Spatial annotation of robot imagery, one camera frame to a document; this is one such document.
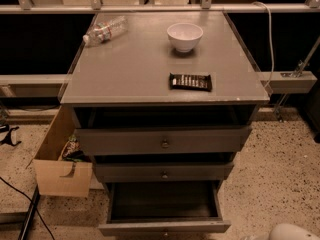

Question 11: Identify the white cable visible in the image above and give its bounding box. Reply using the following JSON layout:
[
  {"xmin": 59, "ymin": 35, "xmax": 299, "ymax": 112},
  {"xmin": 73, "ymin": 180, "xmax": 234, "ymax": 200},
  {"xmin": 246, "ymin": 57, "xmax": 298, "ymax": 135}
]
[{"xmin": 252, "ymin": 1, "xmax": 276, "ymax": 89}]

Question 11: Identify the clear plastic water bottle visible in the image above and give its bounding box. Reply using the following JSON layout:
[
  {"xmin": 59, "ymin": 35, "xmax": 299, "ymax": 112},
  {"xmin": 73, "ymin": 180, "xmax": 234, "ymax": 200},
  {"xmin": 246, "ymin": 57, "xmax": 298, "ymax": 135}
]
[{"xmin": 83, "ymin": 16, "xmax": 128, "ymax": 47}]

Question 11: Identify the cardboard box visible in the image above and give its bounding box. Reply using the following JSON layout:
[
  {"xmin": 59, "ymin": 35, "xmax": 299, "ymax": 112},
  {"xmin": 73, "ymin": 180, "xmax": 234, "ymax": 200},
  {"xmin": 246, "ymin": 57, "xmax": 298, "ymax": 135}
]
[{"xmin": 33, "ymin": 107, "xmax": 92, "ymax": 197}]

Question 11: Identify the grey drawer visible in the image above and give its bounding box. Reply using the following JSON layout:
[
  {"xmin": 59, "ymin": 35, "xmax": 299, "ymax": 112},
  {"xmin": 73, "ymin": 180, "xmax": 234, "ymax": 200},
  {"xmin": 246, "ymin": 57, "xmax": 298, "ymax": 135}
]
[
  {"xmin": 99, "ymin": 181, "xmax": 231, "ymax": 236},
  {"xmin": 94, "ymin": 162, "xmax": 234, "ymax": 183},
  {"xmin": 75, "ymin": 126, "xmax": 251, "ymax": 156}
]

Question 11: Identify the dark chocolate bar wrapper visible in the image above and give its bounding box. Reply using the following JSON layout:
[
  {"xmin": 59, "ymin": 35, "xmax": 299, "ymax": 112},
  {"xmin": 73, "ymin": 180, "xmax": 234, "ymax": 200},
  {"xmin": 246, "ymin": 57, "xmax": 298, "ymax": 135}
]
[{"xmin": 169, "ymin": 74, "xmax": 212, "ymax": 92}]

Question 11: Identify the snack bag in box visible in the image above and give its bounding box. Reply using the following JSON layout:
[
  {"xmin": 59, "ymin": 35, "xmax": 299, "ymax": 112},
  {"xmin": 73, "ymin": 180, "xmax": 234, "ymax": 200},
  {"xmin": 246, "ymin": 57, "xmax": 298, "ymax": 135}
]
[{"xmin": 60, "ymin": 135, "xmax": 84, "ymax": 162}]

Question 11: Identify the white bowl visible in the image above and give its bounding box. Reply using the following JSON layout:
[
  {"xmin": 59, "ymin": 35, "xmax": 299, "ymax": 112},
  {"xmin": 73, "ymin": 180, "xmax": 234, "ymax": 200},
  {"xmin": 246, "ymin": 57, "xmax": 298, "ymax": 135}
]
[{"xmin": 167, "ymin": 23, "xmax": 203, "ymax": 53}]

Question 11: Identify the grey drawer cabinet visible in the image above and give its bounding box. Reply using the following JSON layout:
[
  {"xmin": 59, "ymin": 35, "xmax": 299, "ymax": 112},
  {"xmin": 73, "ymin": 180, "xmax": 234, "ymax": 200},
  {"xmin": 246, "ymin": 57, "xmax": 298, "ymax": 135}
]
[{"xmin": 60, "ymin": 10, "xmax": 271, "ymax": 185}]

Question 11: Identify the black clip on floor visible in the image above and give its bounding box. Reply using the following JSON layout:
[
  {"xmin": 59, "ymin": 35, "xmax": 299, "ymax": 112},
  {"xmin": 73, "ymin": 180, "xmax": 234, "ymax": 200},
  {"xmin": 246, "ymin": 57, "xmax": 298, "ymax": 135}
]
[{"xmin": 0, "ymin": 124, "xmax": 21, "ymax": 147}]

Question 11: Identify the black floor cable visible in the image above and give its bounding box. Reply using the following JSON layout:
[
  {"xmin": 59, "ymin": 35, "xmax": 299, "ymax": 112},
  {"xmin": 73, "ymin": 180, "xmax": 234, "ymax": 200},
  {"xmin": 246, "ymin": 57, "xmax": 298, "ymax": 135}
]
[{"xmin": 0, "ymin": 176, "xmax": 56, "ymax": 240}]

